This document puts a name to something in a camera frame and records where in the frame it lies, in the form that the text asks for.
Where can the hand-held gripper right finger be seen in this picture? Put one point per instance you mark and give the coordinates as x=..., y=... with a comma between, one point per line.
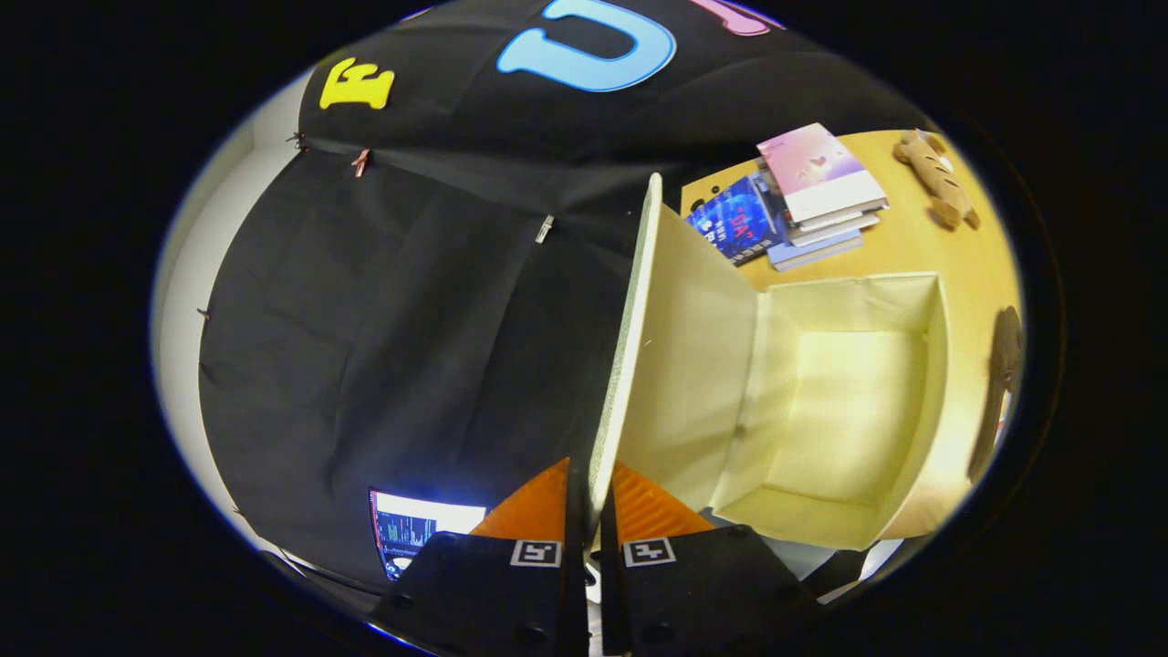
x=613, y=593

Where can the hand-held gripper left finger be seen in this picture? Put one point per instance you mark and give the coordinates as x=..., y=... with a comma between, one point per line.
x=575, y=593

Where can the fabric storage box with lid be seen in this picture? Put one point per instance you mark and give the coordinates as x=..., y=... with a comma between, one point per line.
x=693, y=365

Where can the brown fuzzy slipper shoe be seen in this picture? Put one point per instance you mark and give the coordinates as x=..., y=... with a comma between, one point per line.
x=1006, y=356

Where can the computer monitor screen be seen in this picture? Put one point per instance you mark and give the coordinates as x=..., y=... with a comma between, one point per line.
x=411, y=529

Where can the silver clip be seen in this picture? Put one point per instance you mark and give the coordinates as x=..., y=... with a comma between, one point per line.
x=545, y=228

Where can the dark blue cover book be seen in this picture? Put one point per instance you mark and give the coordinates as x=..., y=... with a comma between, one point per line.
x=735, y=224

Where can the light blue book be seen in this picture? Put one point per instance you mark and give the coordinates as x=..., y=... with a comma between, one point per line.
x=812, y=251

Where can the grey book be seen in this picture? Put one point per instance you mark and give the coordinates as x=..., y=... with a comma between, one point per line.
x=835, y=228

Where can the pink cover book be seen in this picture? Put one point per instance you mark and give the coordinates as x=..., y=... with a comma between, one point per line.
x=812, y=164

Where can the copper clip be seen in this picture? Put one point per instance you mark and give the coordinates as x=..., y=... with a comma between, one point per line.
x=360, y=162

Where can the brown bread plush toy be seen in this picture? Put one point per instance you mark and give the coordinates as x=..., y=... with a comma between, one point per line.
x=935, y=178

